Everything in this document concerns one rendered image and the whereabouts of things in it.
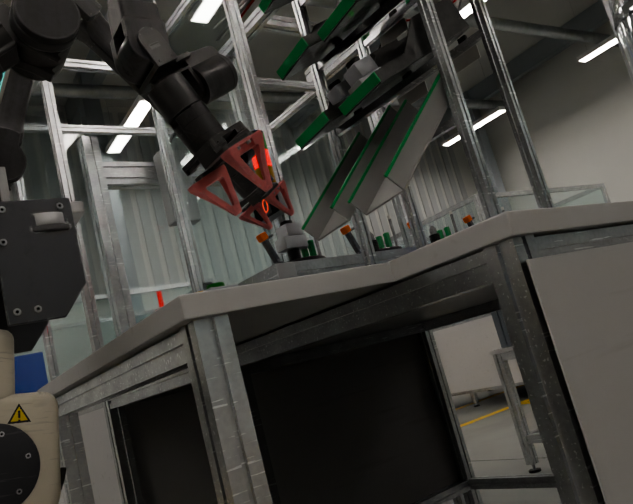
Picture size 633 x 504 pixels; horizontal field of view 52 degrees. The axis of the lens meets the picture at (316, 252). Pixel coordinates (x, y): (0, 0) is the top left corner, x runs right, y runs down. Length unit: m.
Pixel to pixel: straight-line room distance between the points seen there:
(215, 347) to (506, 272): 0.36
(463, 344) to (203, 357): 6.16
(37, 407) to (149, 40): 0.49
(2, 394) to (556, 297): 0.67
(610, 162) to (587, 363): 12.31
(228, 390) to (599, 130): 12.63
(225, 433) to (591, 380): 0.43
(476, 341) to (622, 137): 7.09
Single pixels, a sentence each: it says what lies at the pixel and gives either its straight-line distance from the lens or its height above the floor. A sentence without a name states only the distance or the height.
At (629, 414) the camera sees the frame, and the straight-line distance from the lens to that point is 0.89.
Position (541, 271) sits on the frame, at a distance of 0.81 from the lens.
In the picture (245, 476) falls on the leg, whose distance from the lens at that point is 0.78.
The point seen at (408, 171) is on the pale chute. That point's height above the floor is 1.02.
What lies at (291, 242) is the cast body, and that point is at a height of 1.04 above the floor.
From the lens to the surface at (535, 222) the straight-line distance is 0.82.
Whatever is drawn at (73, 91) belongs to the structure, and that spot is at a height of 4.93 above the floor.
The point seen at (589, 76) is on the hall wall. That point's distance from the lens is 13.41.
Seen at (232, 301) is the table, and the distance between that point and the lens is 0.77.
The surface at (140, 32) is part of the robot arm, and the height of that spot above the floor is 1.22.
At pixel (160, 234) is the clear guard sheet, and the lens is 2.89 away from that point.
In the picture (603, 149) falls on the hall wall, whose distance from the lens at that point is 13.18.
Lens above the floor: 0.74
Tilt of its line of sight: 10 degrees up
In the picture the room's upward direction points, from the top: 15 degrees counter-clockwise
